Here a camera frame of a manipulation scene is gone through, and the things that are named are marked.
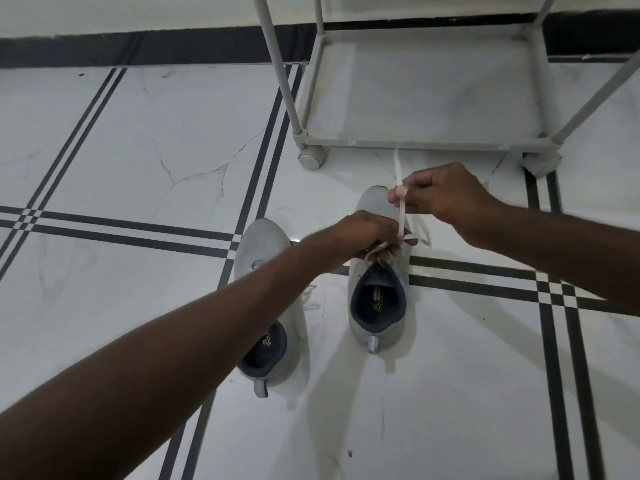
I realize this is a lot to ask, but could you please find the person's right forearm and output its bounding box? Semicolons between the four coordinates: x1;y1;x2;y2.
465;200;640;318

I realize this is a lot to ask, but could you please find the person's left hand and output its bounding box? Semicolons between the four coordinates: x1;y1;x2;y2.
320;211;407;275

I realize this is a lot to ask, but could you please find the gray metal shelf rack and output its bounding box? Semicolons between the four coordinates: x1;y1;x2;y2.
251;0;640;154

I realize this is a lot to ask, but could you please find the person's right hand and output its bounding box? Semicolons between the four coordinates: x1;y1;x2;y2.
388;162;502;246

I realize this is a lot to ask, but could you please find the gray caster wheel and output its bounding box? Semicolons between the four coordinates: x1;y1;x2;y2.
522;151;564;178
299;145;328;171

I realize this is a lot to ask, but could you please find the white shoelace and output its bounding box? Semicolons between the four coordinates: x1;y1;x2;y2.
364;145;432;268

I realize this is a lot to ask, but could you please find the person's left forearm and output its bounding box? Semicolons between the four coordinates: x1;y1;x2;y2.
0;231;346;480

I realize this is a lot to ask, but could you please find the gray sneaker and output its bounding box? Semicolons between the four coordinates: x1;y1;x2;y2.
347;185;419;355
232;218;309;398

